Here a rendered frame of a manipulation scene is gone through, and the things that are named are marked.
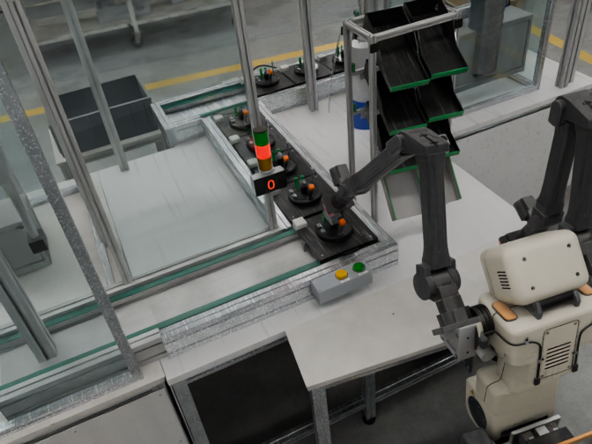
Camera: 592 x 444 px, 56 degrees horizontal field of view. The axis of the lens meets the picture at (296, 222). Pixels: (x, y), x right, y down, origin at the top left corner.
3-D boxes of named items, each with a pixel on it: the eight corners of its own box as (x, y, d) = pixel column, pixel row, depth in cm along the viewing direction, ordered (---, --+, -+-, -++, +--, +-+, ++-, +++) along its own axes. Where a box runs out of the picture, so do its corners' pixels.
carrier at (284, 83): (295, 87, 313) (293, 66, 305) (255, 99, 306) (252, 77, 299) (278, 72, 330) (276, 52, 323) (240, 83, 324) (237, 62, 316)
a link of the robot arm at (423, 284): (421, 133, 136) (455, 127, 139) (389, 131, 148) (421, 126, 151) (431, 305, 146) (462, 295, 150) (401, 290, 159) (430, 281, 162)
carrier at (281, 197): (344, 205, 227) (344, 180, 219) (291, 225, 220) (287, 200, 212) (318, 176, 244) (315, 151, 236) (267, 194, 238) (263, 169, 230)
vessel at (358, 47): (384, 98, 281) (384, 22, 257) (359, 106, 277) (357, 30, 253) (369, 87, 291) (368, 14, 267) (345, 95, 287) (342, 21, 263)
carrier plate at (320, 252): (378, 241, 208) (378, 237, 207) (320, 264, 202) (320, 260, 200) (346, 207, 226) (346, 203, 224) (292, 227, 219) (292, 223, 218)
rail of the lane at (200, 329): (397, 263, 211) (398, 242, 204) (169, 358, 187) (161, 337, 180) (389, 255, 215) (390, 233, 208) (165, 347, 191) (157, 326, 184)
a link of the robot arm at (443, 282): (445, 305, 144) (462, 299, 146) (431, 267, 146) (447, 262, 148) (426, 310, 152) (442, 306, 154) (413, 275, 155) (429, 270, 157)
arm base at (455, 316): (443, 333, 141) (486, 319, 143) (432, 302, 143) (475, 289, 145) (432, 336, 149) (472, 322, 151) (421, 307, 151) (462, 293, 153)
